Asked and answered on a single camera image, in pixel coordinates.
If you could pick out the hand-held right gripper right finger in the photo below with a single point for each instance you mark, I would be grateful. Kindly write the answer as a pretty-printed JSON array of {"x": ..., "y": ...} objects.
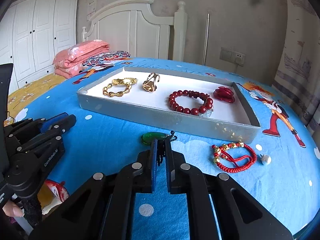
[{"x": 169, "y": 166}]

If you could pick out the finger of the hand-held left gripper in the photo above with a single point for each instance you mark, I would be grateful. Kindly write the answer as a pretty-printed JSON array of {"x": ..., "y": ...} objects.
[
  {"x": 53, "y": 120},
  {"x": 67, "y": 123}
]

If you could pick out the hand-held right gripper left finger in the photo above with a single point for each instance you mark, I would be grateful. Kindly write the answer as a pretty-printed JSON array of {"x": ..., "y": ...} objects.
[{"x": 154, "y": 166}]

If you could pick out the green jade pendant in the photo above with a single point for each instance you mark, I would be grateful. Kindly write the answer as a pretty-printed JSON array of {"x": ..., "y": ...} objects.
[{"x": 150, "y": 138}]

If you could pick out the pale translucent stone charm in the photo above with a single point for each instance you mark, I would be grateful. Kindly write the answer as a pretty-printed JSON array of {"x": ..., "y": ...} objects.
[{"x": 207, "y": 113}]

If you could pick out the grey cardboard tray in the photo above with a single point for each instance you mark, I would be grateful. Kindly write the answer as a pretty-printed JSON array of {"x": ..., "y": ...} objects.
[{"x": 162, "y": 97}]

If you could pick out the gold cuff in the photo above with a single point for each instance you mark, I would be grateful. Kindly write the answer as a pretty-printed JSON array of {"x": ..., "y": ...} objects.
[{"x": 148, "y": 86}]

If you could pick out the red flower hair clip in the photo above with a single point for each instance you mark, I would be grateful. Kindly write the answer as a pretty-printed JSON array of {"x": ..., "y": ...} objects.
[{"x": 225, "y": 93}]

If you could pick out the person's left hand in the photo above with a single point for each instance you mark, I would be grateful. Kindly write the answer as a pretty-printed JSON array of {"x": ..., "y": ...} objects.
[{"x": 12, "y": 210}]

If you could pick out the yellow daisy bedsheet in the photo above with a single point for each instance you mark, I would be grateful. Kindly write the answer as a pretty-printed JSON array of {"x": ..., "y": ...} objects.
[{"x": 32, "y": 90}]

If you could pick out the blue cartoon printed cloth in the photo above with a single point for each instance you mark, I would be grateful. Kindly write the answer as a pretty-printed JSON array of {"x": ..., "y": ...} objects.
[{"x": 105, "y": 135}]

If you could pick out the pink folded quilt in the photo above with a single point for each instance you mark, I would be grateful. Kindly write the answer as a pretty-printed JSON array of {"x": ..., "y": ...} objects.
[{"x": 75, "y": 57}]

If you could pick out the patterned round pillow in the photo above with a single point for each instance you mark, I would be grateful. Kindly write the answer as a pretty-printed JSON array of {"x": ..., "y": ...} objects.
[{"x": 107, "y": 57}]

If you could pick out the white wardrobe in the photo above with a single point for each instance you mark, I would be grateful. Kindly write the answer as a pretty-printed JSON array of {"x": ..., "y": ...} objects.
[{"x": 42, "y": 35}]

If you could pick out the white bed headboard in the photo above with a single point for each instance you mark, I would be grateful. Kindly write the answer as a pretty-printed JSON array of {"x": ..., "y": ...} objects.
[{"x": 120, "y": 32}]

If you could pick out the metal pole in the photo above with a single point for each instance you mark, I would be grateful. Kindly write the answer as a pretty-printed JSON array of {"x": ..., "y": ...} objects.
[{"x": 205, "y": 40}]

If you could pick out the ship print curtain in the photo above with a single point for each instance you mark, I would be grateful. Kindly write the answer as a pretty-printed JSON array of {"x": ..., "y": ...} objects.
[{"x": 297, "y": 55}]

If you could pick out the paper notice on wall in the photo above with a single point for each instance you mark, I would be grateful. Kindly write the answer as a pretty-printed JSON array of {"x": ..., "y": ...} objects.
[{"x": 91, "y": 10}]

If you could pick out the wall switch plate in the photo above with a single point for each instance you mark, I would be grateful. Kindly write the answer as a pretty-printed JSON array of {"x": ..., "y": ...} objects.
[{"x": 226, "y": 54}]

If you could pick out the wall power outlet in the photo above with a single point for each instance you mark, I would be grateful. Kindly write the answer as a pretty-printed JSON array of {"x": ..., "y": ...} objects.
[{"x": 239, "y": 58}]

